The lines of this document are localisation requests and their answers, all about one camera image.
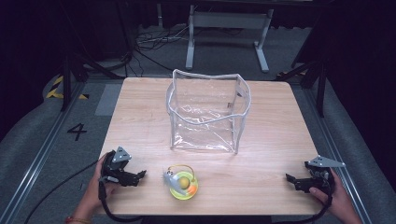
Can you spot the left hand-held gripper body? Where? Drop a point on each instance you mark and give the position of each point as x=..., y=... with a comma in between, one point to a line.
x=116, y=174

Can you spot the aluminium floor rail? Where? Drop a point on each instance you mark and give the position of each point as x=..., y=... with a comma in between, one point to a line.
x=336, y=155
x=40, y=155

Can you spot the black tripod stand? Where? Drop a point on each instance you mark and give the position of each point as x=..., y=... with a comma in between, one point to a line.
x=66, y=81
x=320, y=84

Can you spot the grey metal table frame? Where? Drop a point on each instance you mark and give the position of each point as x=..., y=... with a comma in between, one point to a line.
x=230, y=20

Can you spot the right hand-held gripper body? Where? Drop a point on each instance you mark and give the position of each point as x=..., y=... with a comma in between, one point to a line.
x=320, y=179

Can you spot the person's left hand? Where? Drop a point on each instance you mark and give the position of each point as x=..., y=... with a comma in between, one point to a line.
x=93, y=194

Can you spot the green round ball toy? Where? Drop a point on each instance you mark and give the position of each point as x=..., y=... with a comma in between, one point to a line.
x=183, y=189

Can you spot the person's right hand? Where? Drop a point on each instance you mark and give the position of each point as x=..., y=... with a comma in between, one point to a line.
x=341, y=203

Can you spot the clear plastic bag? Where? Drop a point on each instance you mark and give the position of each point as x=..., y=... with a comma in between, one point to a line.
x=205, y=124

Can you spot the yellow black hazard tape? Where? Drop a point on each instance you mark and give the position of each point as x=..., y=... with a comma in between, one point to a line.
x=56, y=90

